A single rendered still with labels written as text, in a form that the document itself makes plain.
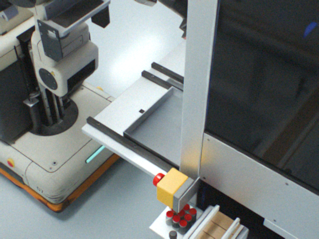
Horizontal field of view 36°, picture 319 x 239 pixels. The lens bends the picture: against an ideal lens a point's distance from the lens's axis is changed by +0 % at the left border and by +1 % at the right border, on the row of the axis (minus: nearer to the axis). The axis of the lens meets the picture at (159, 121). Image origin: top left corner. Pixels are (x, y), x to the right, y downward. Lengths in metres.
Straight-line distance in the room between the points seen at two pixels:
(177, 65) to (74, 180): 0.82
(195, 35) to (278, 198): 0.43
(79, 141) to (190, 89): 1.34
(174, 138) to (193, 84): 0.51
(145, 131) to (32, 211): 1.08
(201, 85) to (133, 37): 2.31
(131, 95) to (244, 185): 0.64
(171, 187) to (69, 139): 1.18
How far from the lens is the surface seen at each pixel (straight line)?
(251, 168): 1.15
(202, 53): 1.01
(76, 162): 2.30
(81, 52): 2.01
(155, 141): 1.56
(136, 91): 1.71
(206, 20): 0.95
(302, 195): 1.13
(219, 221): 1.34
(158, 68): 1.77
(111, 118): 1.63
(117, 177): 2.56
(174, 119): 1.62
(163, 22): 3.48
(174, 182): 1.28
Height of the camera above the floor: 2.08
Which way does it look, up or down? 48 degrees down
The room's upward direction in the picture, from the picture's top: straight up
